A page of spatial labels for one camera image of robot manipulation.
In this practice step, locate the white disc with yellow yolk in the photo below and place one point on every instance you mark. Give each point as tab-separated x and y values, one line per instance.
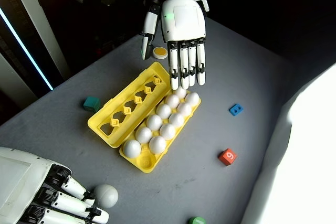
160	52

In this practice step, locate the blue two-hole toy block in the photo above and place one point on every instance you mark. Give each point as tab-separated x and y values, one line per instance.
236	109

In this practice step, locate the teal toy block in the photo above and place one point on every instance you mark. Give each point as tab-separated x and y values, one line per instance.
91	104

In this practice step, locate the green toy block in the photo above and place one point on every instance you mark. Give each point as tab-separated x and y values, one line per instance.
197	220

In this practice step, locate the red block with number nine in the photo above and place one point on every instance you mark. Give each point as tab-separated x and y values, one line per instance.
227	157

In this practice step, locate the grey table cloth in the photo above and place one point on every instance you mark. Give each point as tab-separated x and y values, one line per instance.
223	72

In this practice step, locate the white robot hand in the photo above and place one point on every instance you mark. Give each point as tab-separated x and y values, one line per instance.
23	190
183	19

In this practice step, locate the bright white side panel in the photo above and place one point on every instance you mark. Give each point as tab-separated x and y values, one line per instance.
302	155

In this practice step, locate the yellow egg carton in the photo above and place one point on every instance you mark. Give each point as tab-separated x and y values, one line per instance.
155	70

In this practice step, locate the glowing light strip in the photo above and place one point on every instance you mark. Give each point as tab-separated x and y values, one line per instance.
26	48

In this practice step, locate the white pillar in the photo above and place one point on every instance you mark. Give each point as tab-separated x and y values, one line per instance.
39	19

